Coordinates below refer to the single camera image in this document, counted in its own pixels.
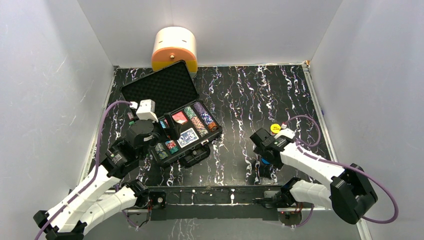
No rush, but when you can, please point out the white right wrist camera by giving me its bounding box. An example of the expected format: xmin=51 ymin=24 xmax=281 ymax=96
xmin=274 ymin=123 xmax=295 ymax=140

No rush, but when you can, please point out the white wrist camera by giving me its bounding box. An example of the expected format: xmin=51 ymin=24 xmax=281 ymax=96
xmin=274 ymin=123 xmax=295 ymax=140
xmin=130 ymin=99 xmax=159 ymax=123

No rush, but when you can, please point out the dark blue chip stack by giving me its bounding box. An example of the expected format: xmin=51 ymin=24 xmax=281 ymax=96
xmin=200 ymin=112 xmax=218 ymax=132

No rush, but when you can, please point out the red poker card deck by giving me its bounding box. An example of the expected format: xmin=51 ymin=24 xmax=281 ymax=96
xmin=172 ymin=111 xmax=188 ymax=125

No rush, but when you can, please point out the black poker set case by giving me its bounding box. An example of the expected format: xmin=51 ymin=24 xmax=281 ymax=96
xmin=120 ymin=60 xmax=223 ymax=168

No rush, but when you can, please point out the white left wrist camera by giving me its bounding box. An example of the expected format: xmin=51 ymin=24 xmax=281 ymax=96
xmin=130 ymin=99 xmax=159 ymax=123

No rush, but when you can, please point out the small red green object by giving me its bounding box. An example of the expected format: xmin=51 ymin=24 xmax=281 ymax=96
xmin=127 ymin=112 xmax=135 ymax=125

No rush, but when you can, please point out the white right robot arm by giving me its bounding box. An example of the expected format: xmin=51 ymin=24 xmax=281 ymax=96
xmin=250 ymin=128 xmax=378 ymax=225

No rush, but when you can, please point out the orange blue chip stack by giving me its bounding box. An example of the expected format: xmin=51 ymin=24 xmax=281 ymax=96
xmin=190 ymin=116 xmax=209 ymax=137

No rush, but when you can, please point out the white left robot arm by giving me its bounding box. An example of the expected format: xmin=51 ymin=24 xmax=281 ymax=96
xmin=33 ymin=112 xmax=182 ymax=240

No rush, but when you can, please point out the purple chip stack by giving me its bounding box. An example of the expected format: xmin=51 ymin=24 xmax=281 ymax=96
xmin=193 ymin=102 xmax=209 ymax=117

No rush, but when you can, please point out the white and orange cylinder box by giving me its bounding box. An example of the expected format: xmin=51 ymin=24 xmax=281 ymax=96
xmin=151 ymin=26 xmax=198 ymax=77

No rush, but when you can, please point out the blue round button chip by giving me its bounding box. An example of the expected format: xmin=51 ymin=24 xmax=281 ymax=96
xmin=261 ymin=158 xmax=270 ymax=165

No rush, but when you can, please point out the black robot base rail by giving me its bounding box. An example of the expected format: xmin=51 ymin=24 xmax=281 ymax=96
xmin=119 ymin=185 xmax=316 ymax=223

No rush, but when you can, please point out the green chip stack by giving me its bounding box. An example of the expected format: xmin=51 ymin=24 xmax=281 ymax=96
xmin=184 ymin=106 xmax=197 ymax=120

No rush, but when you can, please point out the yellow round button chip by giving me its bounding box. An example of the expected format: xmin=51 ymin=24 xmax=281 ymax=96
xmin=270 ymin=123 xmax=282 ymax=134

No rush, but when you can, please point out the blue poker card deck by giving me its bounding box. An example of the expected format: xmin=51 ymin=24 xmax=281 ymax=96
xmin=177 ymin=128 xmax=200 ymax=148

